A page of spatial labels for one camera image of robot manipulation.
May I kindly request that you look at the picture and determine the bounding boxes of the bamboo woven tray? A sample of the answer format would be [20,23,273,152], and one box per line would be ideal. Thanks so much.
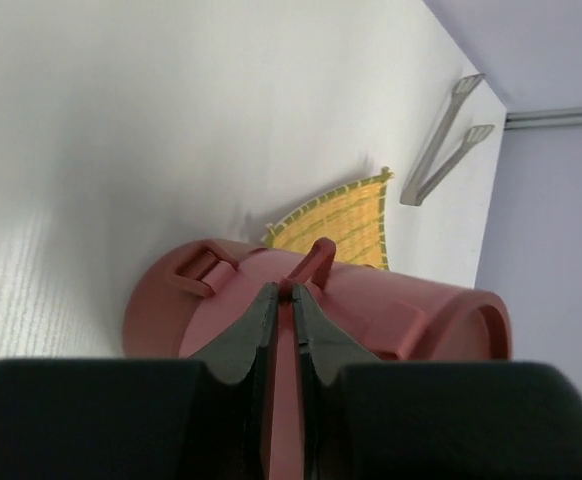
[262,167,394,270]

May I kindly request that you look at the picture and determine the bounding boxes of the red lid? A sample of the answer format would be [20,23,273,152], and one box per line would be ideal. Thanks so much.
[454,290,512,360]

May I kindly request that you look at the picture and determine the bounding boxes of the metal tongs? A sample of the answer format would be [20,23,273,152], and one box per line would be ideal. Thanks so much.
[398,72,496,207]

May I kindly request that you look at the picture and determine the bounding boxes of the red steel bowl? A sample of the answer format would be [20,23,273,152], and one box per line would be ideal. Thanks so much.
[178,238,356,479]
[122,239,259,358]
[307,264,491,361]

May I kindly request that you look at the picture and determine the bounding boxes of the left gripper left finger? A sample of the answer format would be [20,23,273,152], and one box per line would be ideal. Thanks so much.
[0,283,278,479]

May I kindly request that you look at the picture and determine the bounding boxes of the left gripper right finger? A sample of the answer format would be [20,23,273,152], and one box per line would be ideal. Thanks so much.
[291,285,582,479]

